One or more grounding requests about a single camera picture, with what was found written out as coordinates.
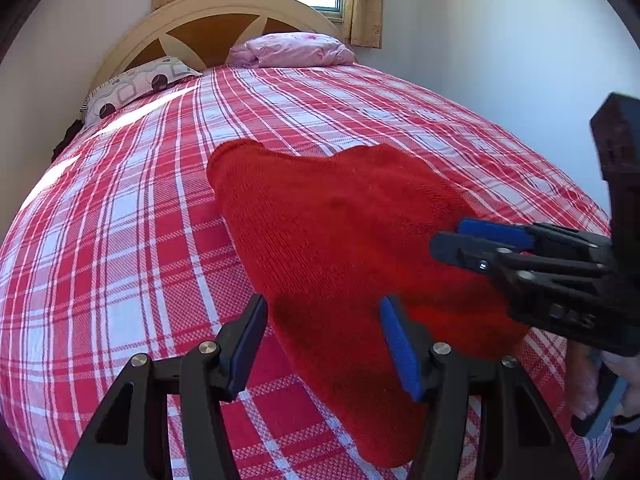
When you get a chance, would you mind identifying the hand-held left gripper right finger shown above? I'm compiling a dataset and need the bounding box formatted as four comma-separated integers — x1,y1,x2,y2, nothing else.
379,296,583,480

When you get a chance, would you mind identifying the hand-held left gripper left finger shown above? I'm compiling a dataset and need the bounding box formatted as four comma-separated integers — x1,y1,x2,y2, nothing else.
62,294,269,480

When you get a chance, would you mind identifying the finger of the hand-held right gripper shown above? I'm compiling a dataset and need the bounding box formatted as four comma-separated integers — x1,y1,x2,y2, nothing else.
456,218,612,262
429,231,609,292

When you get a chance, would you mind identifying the red knitted sweater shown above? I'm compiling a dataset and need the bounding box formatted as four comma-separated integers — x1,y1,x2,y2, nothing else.
206,139,531,468

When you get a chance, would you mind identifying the person's right hand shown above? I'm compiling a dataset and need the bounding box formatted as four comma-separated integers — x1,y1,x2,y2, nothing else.
566,343,640,432

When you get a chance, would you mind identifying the red white plaid bed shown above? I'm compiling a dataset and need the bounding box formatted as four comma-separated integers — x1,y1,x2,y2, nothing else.
0,62,613,480

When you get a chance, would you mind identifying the pink pillow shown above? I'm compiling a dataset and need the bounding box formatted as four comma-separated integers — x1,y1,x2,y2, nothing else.
229,32,358,68

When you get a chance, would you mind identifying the dark cloth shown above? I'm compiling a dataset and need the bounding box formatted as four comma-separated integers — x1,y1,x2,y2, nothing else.
50,119,87,163

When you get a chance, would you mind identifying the circle patterned pillow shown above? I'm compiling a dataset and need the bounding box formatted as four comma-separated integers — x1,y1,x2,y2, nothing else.
82,56,203,128

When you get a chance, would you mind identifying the cream wooden headboard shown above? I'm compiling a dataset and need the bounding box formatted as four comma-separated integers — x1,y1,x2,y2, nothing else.
90,0,347,93

